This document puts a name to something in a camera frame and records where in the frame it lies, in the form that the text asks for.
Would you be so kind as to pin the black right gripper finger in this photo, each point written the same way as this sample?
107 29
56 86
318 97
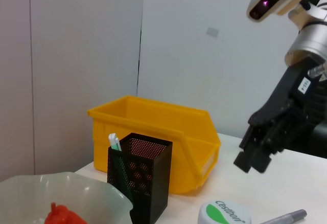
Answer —
261 161
244 161

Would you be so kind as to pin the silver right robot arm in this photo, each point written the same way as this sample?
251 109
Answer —
309 40

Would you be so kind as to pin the grey marker pen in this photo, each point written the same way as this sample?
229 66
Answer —
288 216

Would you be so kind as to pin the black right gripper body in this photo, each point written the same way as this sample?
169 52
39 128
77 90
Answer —
288 98

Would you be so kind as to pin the pale green wavy fruit bowl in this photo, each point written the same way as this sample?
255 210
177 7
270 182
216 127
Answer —
89 190

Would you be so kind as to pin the yellow plastic storage bin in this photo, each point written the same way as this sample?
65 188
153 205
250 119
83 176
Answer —
153 119

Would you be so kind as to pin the clear green-label water bottle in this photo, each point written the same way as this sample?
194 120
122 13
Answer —
222 213

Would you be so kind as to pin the orange fruit with knob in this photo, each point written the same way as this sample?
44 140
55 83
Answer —
64 215

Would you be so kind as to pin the black mesh pen holder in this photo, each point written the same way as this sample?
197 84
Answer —
153 196

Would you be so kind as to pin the green pen with white cap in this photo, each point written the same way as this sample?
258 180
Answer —
114 142

